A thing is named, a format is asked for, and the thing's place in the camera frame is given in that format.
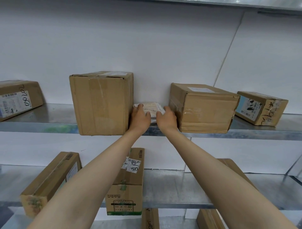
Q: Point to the dented cardboard box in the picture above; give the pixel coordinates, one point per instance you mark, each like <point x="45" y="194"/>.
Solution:
<point x="205" y="108"/>

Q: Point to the small cardboard box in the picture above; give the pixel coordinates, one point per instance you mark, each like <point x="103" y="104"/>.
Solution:
<point x="210" y="219"/>

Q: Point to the galvanised metal shelf board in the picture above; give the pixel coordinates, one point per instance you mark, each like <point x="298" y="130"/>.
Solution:
<point x="174" y="186"/>
<point x="47" y="120"/>
<point x="174" y="223"/>
<point x="259" y="4"/>

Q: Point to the long cardboard box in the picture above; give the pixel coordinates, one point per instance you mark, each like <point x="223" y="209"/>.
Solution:
<point x="47" y="184"/>

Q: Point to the cardboard box with blue label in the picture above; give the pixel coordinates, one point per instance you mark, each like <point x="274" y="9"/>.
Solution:
<point x="262" y="108"/>

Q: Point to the narrow cardboard box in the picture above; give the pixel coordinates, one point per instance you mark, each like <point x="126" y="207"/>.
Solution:
<point x="150" y="218"/>

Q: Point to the person's left thumb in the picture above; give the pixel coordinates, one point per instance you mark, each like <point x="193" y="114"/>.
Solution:
<point x="148" y="114"/>

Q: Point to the person's right thumb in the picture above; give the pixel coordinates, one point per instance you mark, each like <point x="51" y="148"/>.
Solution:
<point x="159" y="114"/>

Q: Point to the cardboard box with white label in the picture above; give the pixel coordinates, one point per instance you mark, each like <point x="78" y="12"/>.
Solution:
<point x="17" y="99"/>

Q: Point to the tall taped cardboard box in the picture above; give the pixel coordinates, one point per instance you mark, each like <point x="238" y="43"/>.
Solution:
<point x="101" y="103"/>

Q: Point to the person's right hand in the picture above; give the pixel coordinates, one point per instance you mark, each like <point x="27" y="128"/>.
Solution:
<point x="168" y="121"/>

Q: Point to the person's right forearm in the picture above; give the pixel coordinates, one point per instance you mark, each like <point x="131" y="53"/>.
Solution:
<point x="212" y="179"/>

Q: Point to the white plastic mailer parcel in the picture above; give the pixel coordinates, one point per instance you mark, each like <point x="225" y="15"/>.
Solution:
<point x="151" y="108"/>

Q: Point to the plain cardboard box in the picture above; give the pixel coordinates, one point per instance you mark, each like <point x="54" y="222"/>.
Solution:
<point x="236" y="171"/>

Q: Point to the person's left hand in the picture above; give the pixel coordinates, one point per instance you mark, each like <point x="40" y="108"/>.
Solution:
<point x="139" y="121"/>

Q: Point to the cardboard box with green print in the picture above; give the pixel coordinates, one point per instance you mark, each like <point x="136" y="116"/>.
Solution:
<point x="126" y="188"/>

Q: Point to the person's left forearm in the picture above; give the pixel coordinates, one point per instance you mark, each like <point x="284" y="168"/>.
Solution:
<point x="94" y="184"/>

